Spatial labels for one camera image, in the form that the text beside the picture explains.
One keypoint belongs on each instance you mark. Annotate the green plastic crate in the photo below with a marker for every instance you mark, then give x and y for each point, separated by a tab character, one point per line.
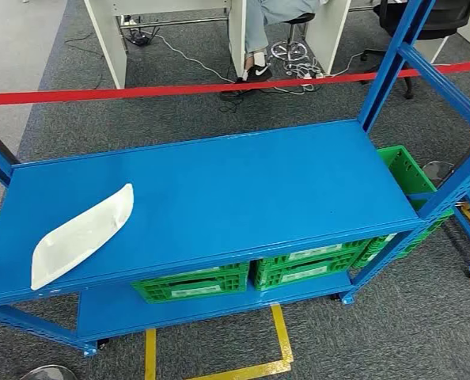
405	173
310	262
191	286

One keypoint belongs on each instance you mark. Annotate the yellow floor tape outline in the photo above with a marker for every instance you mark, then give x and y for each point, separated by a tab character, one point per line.
282	335

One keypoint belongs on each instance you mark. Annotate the black office chair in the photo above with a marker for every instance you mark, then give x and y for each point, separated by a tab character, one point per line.
436	21

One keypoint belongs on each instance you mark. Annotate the red barrier belt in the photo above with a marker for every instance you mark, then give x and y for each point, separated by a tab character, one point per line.
140	93

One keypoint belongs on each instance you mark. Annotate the black stool chrome base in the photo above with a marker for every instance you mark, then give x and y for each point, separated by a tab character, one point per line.
298	19

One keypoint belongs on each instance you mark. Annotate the white power strip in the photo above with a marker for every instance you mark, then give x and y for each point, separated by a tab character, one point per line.
313	75

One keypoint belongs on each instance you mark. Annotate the person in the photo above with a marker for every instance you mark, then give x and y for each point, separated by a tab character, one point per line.
254	31

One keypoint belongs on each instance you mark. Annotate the black power strip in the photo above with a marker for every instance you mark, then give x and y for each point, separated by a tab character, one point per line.
140	39

